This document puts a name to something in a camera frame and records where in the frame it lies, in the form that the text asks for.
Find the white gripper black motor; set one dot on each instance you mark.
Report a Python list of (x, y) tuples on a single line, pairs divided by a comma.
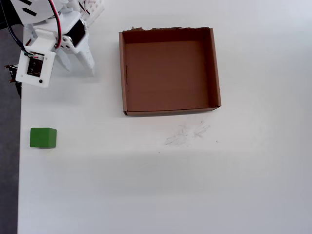
[(79, 34)]

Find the green cube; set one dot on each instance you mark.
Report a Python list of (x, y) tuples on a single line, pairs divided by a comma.
[(41, 137)]

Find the brown cardboard box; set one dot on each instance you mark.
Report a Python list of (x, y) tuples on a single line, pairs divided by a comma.
[(168, 75)]

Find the dark circuit board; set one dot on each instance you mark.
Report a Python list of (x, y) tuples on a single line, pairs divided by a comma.
[(14, 73)]

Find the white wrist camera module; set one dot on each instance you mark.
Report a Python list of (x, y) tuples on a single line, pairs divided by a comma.
[(48, 69)]

